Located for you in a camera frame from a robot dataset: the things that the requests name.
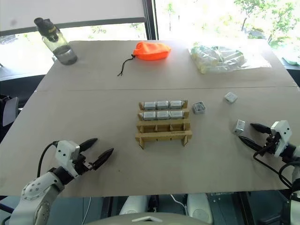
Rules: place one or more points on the wooden slotted rack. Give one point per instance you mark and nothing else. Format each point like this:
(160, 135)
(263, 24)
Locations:
(161, 135)

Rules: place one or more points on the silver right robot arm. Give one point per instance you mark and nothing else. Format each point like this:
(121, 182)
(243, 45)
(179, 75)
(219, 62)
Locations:
(293, 154)

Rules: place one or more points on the white rounded shell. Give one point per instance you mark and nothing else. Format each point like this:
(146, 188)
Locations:
(199, 207)
(134, 204)

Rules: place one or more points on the clear bottle with black cap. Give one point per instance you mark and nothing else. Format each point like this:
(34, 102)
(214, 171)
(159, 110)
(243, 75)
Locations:
(61, 48)

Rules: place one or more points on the light green sheet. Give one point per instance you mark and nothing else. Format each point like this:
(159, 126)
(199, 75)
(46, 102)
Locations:
(291, 61)

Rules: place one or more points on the black and grey chair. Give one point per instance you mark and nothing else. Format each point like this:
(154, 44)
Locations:
(9, 111)

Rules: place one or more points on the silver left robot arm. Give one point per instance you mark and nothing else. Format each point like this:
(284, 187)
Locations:
(35, 189)

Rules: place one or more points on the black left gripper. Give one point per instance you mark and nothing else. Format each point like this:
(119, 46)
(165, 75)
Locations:
(82, 165)

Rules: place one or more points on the dark window frame post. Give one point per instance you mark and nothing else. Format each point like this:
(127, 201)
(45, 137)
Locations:
(151, 20)

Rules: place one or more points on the clear plastic bag of parts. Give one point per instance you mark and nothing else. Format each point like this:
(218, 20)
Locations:
(215, 58)

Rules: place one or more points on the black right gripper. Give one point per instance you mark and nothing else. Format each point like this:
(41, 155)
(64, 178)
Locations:
(273, 143)

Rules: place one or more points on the white roller blind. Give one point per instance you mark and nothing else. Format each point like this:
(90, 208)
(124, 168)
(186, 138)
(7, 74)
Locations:
(70, 11)

